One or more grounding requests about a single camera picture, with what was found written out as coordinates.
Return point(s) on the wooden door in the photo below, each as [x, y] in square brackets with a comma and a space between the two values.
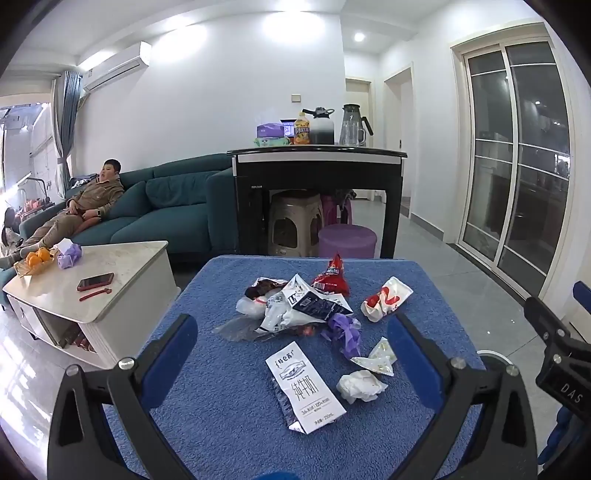
[358, 115]

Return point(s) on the purple round stool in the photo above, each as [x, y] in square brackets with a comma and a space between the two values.
[346, 240]

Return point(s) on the white and black package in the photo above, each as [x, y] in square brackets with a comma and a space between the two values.
[304, 302]

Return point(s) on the grey curtain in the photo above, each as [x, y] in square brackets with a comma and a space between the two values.
[64, 120]

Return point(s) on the green wet wipes pack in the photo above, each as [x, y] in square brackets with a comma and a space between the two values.
[271, 141]

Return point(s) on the white coffee table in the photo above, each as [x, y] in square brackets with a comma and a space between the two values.
[124, 267]

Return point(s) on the person's right hand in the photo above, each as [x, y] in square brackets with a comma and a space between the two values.
[561, 434]

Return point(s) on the red smartphone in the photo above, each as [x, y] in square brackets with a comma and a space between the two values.
[95, 281]

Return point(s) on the blue terry towel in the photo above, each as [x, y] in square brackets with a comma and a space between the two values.
[221, 406]

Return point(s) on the red pen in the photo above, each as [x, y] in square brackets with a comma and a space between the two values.
[94, 294]

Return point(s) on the tissue box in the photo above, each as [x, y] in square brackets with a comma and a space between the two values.
[272, 130]

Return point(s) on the white air conditioner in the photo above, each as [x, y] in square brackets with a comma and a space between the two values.
[115, 67]

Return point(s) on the black console table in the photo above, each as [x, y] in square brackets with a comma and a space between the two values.
[318, 173]

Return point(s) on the white milk carton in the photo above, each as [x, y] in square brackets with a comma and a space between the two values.
[300, 387]

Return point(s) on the red snack bag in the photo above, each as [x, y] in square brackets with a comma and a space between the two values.
[331, 277]

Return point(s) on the red and white wrapper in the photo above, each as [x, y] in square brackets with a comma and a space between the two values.
[385, 300]

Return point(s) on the purple tissue pack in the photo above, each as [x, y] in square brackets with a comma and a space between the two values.
[67, 254]

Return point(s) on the black kettle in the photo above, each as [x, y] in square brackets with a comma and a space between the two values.
[321, 129]

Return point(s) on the orange juice bottle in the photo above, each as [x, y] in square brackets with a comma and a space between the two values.
[301, 131]

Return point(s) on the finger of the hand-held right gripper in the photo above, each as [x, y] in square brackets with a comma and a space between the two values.
[582, 300]
[545, 321]

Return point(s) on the pink plastic stool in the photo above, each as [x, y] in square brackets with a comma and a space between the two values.
[332, 210]

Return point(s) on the glass pitcher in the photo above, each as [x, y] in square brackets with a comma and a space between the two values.
[353, 127]

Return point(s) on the white and yellow wrapper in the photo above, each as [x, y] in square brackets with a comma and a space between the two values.
[376, 360]

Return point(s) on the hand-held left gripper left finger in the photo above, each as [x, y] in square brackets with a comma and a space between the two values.
[171, 350]

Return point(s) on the teal sofa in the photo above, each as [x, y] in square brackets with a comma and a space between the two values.
[175, 203]

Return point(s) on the orange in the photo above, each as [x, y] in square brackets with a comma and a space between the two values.
[43, 254]
[32, 260]

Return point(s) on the dark cloth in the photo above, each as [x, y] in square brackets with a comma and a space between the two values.
[346, 196]

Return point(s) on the clear plastic bag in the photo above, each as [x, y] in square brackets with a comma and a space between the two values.
[240, 328]

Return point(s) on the beige plastic stool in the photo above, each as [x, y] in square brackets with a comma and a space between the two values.
[293, 217]

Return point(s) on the crumpled white tissue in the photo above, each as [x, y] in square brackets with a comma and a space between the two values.
[361, 386]

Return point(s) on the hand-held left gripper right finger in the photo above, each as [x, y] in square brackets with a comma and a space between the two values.
[411, 355]

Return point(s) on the sliding glass door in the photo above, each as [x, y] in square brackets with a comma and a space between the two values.
[512, 161]

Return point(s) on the purple crumpled wrapper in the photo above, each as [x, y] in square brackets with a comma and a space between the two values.
[345, 330]

